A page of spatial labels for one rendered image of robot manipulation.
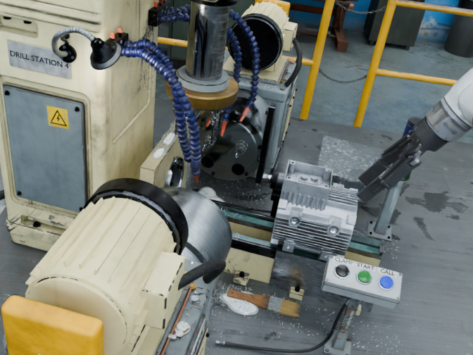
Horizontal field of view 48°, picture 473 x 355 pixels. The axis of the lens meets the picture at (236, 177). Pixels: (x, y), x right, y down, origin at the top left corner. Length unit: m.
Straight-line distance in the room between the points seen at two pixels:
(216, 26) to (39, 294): 0.72
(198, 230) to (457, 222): 1.14
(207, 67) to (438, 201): 1.16
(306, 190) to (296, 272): 0.25
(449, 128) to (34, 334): 0.89
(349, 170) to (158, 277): 1.21
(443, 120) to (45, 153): 0.93
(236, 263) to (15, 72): 0.76
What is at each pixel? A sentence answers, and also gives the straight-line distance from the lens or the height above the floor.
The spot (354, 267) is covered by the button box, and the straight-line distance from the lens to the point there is 1.27.
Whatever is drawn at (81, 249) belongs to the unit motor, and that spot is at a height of 1.35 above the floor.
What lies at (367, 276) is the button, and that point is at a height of 1.07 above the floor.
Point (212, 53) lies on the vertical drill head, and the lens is 1.27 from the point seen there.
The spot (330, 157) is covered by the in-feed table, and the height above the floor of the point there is 0.92.
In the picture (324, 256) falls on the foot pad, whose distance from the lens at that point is 1.43.
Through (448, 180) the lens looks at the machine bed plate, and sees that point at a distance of 2.29.
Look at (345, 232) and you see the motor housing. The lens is 1.39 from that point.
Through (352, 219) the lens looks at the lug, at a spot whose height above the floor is 1.08.
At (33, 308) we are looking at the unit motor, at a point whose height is 1.35.
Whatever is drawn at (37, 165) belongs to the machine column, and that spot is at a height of 1.10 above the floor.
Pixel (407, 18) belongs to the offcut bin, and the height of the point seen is 0.35.
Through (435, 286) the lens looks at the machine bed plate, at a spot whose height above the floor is 0.80.
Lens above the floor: 1.88
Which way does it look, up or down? 34 degrees down
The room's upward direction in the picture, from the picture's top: 9 degrees clockwise
